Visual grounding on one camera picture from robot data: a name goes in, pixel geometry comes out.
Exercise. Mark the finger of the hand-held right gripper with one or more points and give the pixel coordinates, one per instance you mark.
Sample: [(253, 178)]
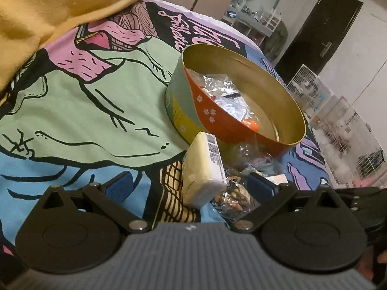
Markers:
[(359, 192)]

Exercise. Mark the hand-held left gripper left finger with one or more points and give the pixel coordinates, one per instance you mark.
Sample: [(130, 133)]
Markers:
[(118, 187)]

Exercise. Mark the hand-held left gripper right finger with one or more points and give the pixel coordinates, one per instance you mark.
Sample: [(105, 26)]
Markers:
[(261, 187)]

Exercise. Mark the clear bag of snacks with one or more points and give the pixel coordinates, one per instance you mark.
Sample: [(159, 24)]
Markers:
[(235, 193)]

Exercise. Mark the small orange object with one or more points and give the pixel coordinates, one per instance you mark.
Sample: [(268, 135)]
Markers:
[(252, 125)]

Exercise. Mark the pale yellow tissue pack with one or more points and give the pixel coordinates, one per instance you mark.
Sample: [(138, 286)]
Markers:
[(199, 169)]

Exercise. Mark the round colourful metal tin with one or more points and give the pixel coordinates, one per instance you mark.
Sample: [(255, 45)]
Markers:
[(208, 111)]

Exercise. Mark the clear bag with black-white item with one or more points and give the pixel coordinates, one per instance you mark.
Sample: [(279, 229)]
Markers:
[(211, 81)]

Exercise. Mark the pink plastic item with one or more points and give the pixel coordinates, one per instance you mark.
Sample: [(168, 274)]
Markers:
[(364, 183)]

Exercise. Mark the colourful printed blanket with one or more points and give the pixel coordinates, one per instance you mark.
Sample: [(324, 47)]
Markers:
[(75, 111)]

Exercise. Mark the green jacket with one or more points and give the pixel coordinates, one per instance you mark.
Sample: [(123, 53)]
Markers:
[(276, 42)]

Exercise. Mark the black door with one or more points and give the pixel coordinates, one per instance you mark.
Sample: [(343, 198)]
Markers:
[(317, 36)]

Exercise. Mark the cluttered shelf unit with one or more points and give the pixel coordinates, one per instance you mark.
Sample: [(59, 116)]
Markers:
[(242, 24)]

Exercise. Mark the yellow blanket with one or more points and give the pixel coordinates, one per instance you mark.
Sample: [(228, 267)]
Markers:
[(45, 6)]

